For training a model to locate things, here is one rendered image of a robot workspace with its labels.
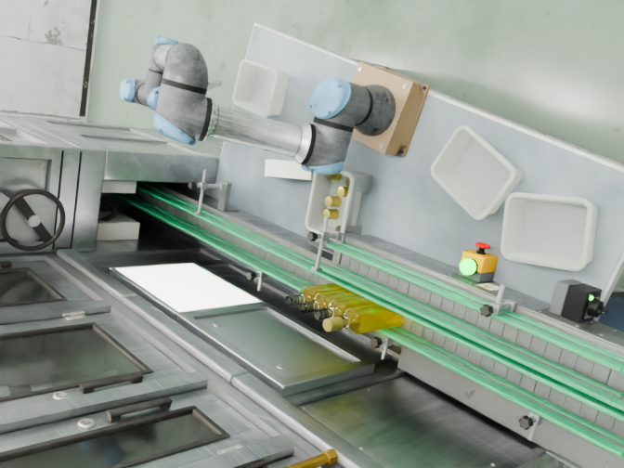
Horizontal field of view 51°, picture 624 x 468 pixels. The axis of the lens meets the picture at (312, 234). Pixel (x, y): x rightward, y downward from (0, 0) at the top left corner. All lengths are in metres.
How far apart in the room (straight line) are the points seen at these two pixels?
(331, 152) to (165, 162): 0.93
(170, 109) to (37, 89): 3.62
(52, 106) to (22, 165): 3.00
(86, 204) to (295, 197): 0.74
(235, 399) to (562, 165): 0.98
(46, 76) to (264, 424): 4.14
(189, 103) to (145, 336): 0.64
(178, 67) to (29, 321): 0.79
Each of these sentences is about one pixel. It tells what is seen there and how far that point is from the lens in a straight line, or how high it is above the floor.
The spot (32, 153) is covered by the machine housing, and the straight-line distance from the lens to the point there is 2.36.
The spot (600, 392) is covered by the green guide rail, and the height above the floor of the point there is 0.94.
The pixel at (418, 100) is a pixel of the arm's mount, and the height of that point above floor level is 0.78.
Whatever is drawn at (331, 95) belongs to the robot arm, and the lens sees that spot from 1.82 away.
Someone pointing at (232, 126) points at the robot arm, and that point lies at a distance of 1.76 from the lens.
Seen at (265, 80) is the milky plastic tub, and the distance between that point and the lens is 2.53.
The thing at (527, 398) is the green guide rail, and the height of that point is 0.92.
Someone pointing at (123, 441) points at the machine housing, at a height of 1.72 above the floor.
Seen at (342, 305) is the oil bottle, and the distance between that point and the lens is 1.77.
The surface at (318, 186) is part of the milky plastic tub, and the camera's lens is 2.18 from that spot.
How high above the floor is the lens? 2.36
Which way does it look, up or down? 44 degrees down
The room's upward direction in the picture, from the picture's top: 92 degrees counter-clockwise
